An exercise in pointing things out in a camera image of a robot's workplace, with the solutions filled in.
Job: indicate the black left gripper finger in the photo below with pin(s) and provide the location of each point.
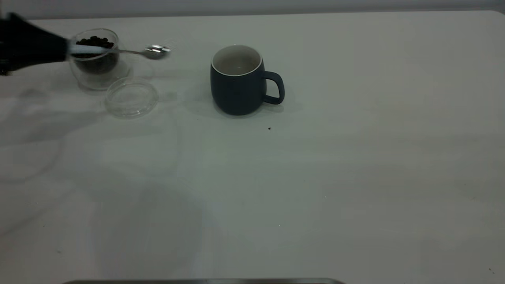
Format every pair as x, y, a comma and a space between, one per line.
27, 59
31, 37

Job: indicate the clear round plastic lid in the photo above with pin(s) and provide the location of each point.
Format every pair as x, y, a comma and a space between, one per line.
132, 98

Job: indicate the dark blue ceramic mug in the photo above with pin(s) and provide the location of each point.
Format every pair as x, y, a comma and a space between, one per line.
236, 94

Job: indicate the dark coffee beans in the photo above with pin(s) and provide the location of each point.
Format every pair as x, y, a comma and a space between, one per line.
98, 65

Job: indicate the clear double-wall glass cup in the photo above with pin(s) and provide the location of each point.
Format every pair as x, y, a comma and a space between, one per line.
124, 75

